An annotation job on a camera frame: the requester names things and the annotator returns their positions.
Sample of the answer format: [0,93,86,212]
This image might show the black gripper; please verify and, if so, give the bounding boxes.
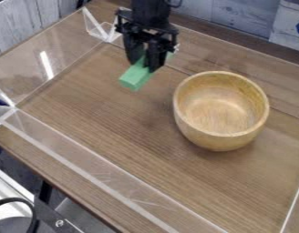
[116,9,179,73]

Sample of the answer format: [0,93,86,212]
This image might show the green rectangular block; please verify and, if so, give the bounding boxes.
[117,51,173,92]

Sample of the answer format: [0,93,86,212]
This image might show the brown wooden bowl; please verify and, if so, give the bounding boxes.
[172,71,270,151]

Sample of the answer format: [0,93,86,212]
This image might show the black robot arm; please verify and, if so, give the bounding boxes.
[116,0,183,73]

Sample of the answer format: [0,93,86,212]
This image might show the white box with blue mark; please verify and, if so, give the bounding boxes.
[268,0,299,51]

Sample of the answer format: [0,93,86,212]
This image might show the clear acrylic table barrier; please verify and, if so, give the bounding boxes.
[0,0,299,233]

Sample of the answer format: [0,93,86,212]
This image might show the black table leg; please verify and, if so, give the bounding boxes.
[38,181,53,204]

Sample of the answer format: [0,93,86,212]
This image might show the clear acrylic corner bracket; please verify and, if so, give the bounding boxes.
[81,7,121,43]

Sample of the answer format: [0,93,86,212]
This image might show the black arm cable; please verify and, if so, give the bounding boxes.
[165,0,183,9]

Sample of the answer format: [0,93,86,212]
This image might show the grey metal base plate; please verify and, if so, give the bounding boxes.
[49,198,115,233]

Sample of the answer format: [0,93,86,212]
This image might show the black cable loop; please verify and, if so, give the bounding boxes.
[0,197,40,233]

